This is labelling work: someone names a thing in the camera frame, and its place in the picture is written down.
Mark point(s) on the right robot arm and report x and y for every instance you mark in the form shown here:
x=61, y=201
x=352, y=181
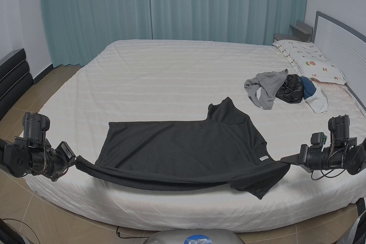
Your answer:
x=340, y=128

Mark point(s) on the pile of clothes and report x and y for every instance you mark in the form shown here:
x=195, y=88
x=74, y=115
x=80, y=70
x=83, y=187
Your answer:
x=268, y=85

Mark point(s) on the black chest of drawers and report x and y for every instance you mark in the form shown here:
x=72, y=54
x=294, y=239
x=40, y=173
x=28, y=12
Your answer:
x=14, y=80

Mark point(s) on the grey bedside table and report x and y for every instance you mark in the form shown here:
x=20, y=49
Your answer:
x=300, y=27

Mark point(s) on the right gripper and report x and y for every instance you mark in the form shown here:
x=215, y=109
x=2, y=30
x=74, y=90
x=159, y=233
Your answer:
x=316, y=160

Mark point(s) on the bed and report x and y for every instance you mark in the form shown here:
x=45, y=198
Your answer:
x=171, y=80

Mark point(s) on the black T-shirt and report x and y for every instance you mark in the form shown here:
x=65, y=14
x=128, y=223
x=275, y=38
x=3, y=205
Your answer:
x=177, y=145

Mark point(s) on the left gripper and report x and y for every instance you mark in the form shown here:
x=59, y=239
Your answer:
x=61, y=162

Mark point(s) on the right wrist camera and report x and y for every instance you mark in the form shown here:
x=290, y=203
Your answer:
x=317, y=140

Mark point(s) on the white printed pillow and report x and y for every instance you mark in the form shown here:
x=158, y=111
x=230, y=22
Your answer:
x=308, y=58

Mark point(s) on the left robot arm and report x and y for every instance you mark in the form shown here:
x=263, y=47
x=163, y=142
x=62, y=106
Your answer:
x=17, y=160

